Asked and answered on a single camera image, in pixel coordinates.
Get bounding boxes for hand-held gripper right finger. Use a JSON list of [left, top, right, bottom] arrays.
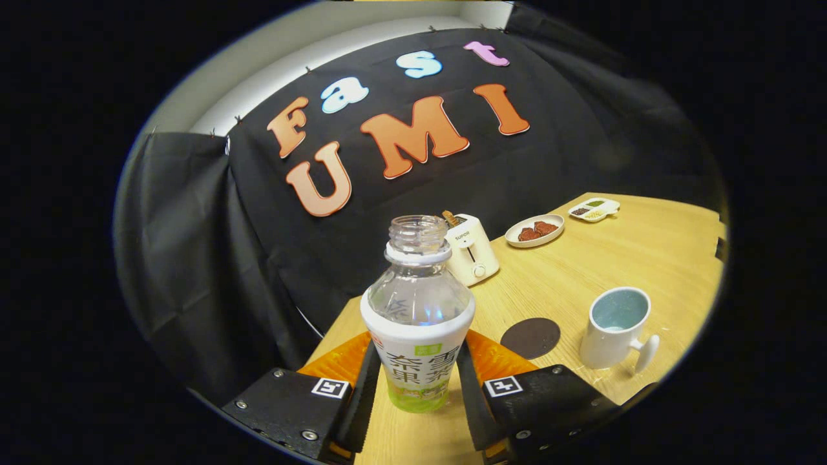
[[455, 329, 623, 462]]

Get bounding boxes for clear plastic juice bottle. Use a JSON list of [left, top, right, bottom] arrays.
[[360, 215, 477, 414]]

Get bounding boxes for dark brown round coaster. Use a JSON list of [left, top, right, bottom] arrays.
[[500, 317, 561, 360]]

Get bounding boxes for white toaster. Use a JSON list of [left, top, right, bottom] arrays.
[[445, 213, 500, 287]]

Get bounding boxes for white oval plate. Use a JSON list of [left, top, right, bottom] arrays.
[[505, 214, 565, 249]]

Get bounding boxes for white divided condiment dish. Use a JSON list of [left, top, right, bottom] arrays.
[[568, 198, 621, 223]]

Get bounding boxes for wooden table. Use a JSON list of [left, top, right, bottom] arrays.
[[304, 192, 728, 465]]

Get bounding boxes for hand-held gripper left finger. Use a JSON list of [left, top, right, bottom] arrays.
[[222, 331, 382, 463]]

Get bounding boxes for black backdrop cloth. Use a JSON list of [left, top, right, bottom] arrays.
[[113, 3, 724, 408]]

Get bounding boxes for white cup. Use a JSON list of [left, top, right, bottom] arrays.
[[580, 287, 660, 375]]

